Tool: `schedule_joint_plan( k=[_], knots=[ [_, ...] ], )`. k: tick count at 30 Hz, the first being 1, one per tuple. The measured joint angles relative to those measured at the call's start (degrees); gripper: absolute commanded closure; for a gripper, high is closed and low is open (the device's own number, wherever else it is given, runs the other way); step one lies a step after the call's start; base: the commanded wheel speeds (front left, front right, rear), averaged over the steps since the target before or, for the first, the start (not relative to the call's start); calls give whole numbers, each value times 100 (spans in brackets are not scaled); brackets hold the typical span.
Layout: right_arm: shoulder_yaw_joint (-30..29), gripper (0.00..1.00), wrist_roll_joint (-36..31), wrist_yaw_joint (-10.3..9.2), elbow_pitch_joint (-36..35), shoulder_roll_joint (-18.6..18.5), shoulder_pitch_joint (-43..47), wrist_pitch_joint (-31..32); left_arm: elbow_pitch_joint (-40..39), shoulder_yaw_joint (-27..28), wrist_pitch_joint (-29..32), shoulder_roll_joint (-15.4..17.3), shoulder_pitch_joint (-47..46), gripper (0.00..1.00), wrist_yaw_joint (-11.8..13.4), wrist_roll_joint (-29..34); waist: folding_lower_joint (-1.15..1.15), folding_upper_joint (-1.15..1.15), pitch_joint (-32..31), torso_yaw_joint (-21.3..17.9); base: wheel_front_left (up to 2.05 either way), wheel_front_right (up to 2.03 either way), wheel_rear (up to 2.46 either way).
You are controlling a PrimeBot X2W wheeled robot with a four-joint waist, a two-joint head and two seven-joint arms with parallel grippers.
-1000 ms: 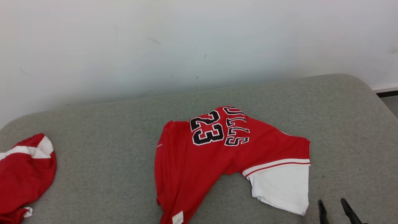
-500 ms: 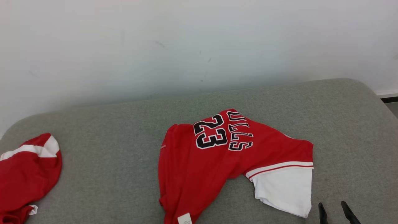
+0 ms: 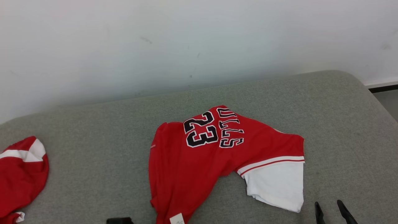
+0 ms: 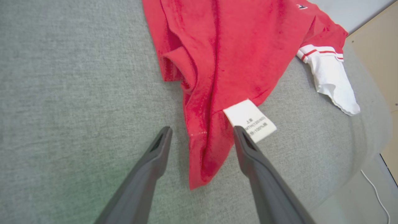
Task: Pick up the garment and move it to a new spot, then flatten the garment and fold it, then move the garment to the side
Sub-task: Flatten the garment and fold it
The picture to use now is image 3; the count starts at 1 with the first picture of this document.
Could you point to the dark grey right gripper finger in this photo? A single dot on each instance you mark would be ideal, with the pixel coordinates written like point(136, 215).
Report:
point(319, 215)
point(347, 214)

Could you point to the red garment with white band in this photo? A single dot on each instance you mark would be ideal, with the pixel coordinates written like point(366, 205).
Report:
point(21, 180)

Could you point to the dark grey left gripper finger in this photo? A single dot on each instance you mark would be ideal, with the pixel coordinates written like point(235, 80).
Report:
point(119, 221)

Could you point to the white wall baseboard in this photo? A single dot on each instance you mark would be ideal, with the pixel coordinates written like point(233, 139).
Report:
point(382, 83)

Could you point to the red number 23 basketball jersey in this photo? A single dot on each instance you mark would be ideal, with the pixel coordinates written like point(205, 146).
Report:
point(192, 168)

